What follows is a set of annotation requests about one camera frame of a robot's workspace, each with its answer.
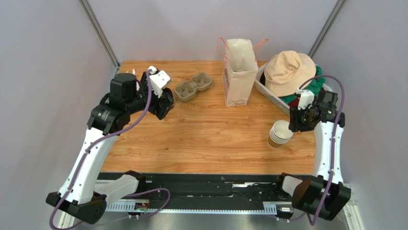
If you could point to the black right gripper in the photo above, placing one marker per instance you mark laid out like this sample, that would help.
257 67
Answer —
297 120

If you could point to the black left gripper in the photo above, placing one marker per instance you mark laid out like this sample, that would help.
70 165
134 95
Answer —
156 109

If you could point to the white paper takeout bag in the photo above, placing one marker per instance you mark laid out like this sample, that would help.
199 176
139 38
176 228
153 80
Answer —
240 69

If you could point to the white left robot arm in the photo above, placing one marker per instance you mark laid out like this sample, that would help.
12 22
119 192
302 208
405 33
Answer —
95 143

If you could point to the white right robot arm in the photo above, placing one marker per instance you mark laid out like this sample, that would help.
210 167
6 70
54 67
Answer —
322 159

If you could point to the dark red cloth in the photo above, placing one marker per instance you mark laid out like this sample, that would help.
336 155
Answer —
295 103

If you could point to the stack of paper cups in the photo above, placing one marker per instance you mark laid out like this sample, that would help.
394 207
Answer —
279 134

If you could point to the white plastic basket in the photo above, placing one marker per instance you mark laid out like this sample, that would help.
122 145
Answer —
266 92

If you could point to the green cloth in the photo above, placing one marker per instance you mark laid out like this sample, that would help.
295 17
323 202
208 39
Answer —
314 86

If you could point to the beige bucket hat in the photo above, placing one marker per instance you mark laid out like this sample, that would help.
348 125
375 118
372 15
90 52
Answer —
287 71

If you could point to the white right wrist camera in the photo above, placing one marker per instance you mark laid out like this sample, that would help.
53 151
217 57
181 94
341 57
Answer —
306 98

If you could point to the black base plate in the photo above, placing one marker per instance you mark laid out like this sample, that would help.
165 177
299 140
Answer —
213 191

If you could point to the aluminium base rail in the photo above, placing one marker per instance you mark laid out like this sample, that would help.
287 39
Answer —
139 207

